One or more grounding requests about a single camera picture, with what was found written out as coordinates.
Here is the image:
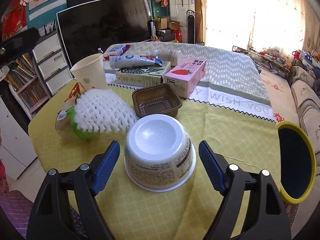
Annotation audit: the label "brown plastic tray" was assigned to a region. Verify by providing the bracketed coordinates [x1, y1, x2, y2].
[132, 83, 182, 118]

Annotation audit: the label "white pill bottle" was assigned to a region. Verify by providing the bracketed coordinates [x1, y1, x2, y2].
[150, 49, 182, 67]

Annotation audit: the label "white blue tube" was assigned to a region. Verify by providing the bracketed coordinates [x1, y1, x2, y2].
[109, 55, 163, 69]

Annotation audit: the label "white paper cup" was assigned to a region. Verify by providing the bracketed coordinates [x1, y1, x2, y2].
[71, 53, 107, 90]

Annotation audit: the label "large black television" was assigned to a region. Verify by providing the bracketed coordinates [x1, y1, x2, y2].
[56, 0, 152, 66]

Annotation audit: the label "cluttered low glass shelf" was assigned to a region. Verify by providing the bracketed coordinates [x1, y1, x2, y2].
[232, 46, 290, 79]

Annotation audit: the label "bookshelf with books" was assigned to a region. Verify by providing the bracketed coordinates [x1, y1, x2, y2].
[4, 52, 49, 119]

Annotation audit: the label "yellow patterned tablecloth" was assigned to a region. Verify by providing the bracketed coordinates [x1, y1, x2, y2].
[29, 82, 280, 239]

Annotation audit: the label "red fire extinguisher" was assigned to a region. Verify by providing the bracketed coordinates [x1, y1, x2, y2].
[172, 29, 182, 43]

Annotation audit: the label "beige sofa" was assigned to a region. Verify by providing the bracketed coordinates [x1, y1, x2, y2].
[287, 58, 320, 165]

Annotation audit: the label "pink strawberry milk carton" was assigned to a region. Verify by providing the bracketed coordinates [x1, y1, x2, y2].
[164, 57, 206, 99]

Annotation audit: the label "green floral box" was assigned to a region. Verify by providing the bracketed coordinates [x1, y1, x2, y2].
[116, 61, 171, 87]

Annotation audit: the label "floral bed sheet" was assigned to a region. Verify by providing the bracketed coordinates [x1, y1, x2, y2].
[260, 69, 299, 125]

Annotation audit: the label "grey chevron tablecloth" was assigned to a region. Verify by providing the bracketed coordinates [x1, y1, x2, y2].
[102, 42, 276, 123]

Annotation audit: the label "yellow rim black trash bin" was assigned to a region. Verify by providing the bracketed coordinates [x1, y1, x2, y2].
[277, 121, 316, 205]

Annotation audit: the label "cream window curtains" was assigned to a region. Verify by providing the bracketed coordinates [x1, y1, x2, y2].
[201, 0, 319, 57]

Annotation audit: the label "blue box on red tray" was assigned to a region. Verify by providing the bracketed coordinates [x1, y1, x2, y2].
[103, 44, 130, 60]

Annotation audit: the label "white tall air conditioner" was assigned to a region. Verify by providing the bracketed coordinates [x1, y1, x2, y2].
[169, 0, 195, 43]

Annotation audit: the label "white drawer cabinet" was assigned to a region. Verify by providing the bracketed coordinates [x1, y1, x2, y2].
[32, 31, 73, 98]

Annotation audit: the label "white foam fruit net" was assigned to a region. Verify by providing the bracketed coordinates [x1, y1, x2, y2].
[74, 89, 138, 133]

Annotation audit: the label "black tower fan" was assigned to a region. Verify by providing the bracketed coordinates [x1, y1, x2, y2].
[187, 10, 195, 44]

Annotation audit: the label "white instant noodle bowl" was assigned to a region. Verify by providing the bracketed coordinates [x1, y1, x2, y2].
[124, 114, 196, 193]

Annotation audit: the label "red snack wrapper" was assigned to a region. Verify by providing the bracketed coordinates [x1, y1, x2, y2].
[65, 82, 86, 107]

